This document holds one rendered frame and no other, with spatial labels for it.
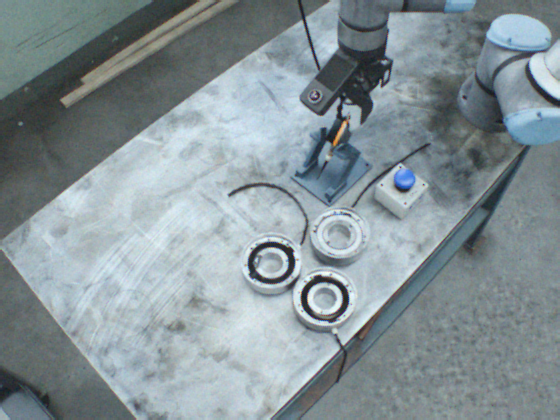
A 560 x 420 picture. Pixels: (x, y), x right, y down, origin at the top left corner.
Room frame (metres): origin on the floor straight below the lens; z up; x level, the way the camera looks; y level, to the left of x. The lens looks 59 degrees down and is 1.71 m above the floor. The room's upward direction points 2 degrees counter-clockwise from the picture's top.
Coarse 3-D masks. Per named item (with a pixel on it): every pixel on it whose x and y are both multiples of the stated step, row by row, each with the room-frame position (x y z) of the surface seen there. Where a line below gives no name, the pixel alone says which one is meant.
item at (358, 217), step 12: (324, 216) 0.51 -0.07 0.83; (360, 216) 0.50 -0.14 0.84; (312, 228) 0.49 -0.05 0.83; (324, 228) 0.48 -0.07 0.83; (336, 228) 0.49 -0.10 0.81; (348, 228) 0.48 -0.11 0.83; (312, 240) 0.46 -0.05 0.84; (324, 240) 0.46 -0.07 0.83; (324, 252) 0.43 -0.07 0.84; (360, 252) 0.43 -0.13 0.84
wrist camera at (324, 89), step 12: (336, 60) 0.64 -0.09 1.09; (348, 60) 0.63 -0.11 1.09; (360, 60) 0.63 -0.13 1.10; (324, 72) 0.62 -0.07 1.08; (336, 72) 0.62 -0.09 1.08; (348, 72) 0.61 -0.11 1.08; (312, 84) 0.61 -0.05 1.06; (324, 84) 0.61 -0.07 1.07; (336, 84) 0.60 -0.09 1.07; (348, 84) 0.61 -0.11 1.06; (300, 96) 0.60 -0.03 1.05; (312, 96) 0.59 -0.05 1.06; (324, 96) 0.59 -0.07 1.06; (336, 96) 0.59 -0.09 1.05; (312, 108) 0.57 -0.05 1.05; (324, 108) 0.57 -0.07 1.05
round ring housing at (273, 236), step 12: (252, 240) 0.46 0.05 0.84; (264, 240) 0.46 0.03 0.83; (276, 240) 0.46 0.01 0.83; (288, 240) 0.46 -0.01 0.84; (264, 252) 0.44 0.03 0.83; (276, 252) 0.44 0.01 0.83; (300, 252) 0.43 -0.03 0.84; (300, 264) 0.41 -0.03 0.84; (264, 276) 0.40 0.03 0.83; (276, 276) 0.40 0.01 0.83; (252, 288) 0.38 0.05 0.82; (264, 288) 0.37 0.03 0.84; (276, 288) 0.37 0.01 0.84; (288, 288) 0.38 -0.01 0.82
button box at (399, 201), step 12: (396, 168) 0.60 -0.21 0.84; (384, 180) 0.57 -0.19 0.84; (420, 180) 0.57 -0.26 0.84; (384, 192) 0.55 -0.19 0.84; (396, 192) 0.55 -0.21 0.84; (408, 192) 0.55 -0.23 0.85; (420, 192) 0.54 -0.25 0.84; (384, 204) 0.54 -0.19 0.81; (396, 204) 0.53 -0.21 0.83; (408, 204) 0.52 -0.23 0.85
